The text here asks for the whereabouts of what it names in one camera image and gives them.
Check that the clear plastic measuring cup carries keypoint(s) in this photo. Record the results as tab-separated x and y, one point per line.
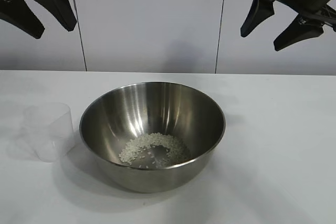
52	129

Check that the white rice grains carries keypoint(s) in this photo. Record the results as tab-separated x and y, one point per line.
139	145

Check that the stainless steel mixing bowl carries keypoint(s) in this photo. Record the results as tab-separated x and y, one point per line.
152	119

